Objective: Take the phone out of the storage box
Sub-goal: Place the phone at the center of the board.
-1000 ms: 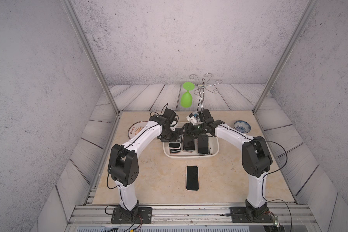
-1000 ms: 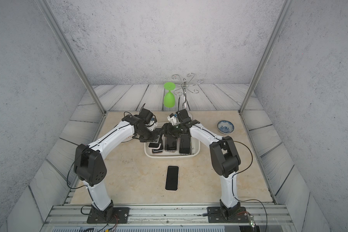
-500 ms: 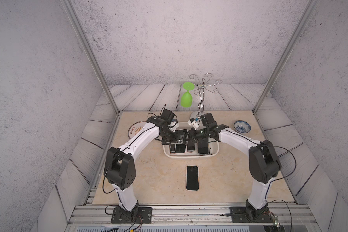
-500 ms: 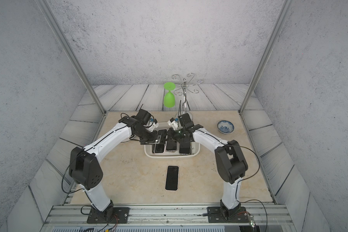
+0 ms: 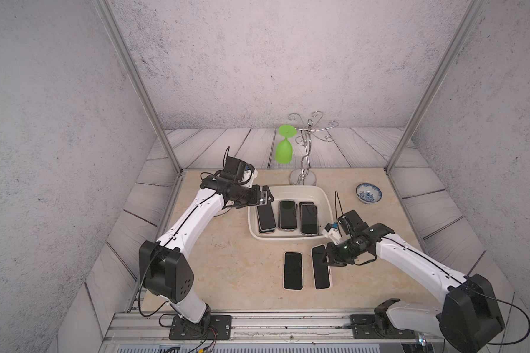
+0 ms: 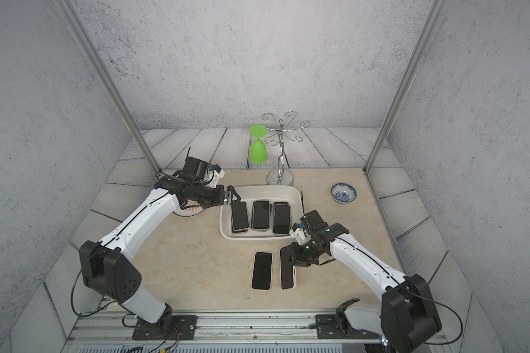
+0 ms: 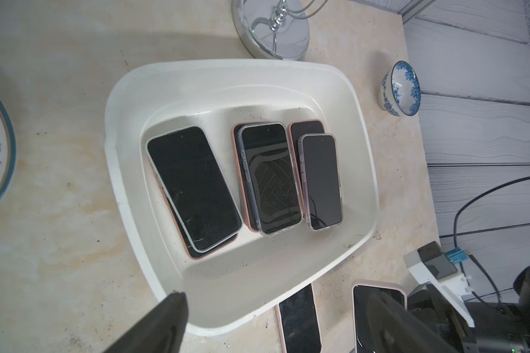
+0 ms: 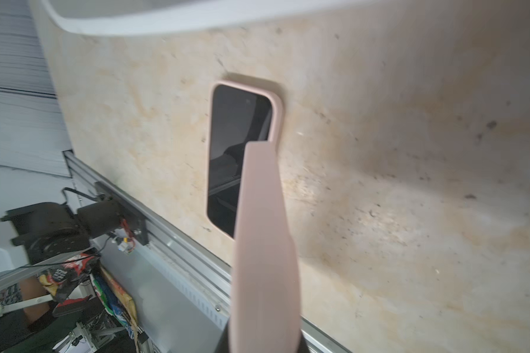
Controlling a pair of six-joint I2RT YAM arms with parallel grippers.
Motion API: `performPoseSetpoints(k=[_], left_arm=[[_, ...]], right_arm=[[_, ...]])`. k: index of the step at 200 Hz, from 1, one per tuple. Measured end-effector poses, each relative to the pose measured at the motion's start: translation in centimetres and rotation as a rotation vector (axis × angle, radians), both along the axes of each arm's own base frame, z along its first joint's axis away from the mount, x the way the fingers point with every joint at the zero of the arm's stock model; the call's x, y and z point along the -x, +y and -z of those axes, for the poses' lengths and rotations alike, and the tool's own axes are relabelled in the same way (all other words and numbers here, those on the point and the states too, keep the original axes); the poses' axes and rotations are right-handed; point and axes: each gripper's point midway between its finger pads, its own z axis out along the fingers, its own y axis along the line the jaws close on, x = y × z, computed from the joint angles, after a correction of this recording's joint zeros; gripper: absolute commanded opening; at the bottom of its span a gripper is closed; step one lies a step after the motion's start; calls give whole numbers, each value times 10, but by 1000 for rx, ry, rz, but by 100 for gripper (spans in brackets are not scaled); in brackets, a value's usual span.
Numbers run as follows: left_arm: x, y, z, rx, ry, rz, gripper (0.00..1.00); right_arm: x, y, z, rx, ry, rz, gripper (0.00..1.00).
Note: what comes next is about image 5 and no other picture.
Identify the orange patterned round plate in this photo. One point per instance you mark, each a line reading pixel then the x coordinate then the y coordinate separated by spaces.
pixel 225 210

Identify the left aluminium frame post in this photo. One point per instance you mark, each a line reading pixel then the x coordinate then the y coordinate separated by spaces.
pixel 118 41

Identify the phone with purple clear case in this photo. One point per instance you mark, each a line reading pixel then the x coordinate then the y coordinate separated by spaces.
pixel 309 220

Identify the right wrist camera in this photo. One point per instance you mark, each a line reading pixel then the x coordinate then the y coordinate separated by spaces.
pixel 350 224

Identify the silver wire glass rack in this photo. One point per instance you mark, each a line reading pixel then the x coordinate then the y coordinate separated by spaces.
pixel 304 175

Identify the black phone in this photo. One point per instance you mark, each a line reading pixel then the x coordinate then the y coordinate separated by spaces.
pixel 293 271
pixel 321 271

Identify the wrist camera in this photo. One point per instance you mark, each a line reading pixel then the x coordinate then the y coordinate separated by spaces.
pixel 350 224
pixel 236 169

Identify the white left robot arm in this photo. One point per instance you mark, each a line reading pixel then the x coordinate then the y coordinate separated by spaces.
pixel 164 267

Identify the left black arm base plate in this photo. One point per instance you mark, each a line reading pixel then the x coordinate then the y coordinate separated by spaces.
pixel 210 326

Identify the aluminium frame post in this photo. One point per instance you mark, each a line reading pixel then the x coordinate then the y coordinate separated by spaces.
pixel 118 41
pixel 468 21

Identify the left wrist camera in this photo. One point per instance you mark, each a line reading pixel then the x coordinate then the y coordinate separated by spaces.
pixel 236 169

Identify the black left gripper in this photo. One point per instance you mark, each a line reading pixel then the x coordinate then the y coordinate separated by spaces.
pixel 255 199

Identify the right aluminium frame post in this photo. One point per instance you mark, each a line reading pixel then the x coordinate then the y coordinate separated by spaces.
pixel 468 21

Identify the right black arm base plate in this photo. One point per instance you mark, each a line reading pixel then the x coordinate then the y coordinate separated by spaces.
pixel 366 327

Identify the aluminium rail front frame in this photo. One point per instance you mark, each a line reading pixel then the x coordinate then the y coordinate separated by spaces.
pixel 261 331

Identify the white plastic storage box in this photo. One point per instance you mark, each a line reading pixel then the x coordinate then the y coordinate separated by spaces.
pixel 298 194

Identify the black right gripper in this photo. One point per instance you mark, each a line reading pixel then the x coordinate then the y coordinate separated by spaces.
pixel 332 257

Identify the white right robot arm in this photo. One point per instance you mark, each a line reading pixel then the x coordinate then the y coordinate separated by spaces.
pixel 468 316

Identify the blue white ceramic bowl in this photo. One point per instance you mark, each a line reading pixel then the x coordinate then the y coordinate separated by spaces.
pixel 368 193

